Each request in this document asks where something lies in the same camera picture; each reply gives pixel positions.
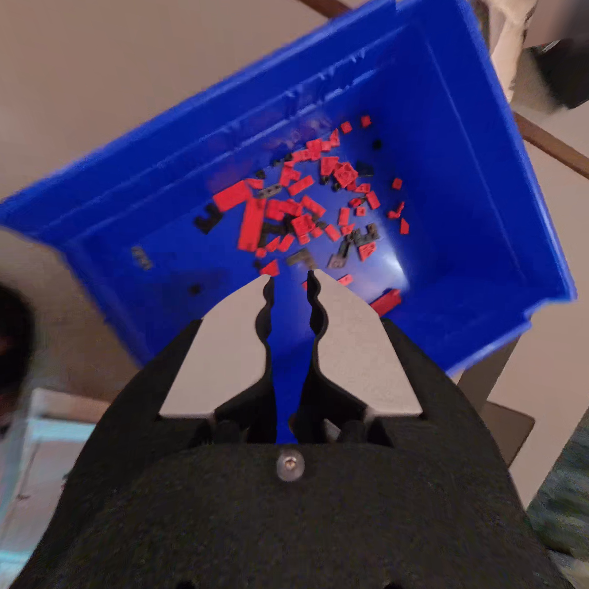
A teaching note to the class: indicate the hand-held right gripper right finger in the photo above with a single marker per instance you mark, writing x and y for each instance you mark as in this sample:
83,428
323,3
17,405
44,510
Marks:
363,359

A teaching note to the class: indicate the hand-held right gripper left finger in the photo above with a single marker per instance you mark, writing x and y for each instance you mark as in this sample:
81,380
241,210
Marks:
221,359

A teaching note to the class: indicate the pile of red lego pieces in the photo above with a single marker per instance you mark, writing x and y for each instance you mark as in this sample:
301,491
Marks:
251,221

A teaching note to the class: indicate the lego instruction booklet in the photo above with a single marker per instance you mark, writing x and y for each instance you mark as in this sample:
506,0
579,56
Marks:
46,441

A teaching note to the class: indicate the blue plastic bin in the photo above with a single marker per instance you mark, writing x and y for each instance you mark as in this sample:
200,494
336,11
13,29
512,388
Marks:
437,138

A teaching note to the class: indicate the grey tape strip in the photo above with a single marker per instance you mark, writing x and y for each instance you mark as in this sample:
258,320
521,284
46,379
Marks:
487,372

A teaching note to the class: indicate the black dimpled cushion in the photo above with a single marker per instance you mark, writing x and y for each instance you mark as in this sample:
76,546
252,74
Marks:
14,331

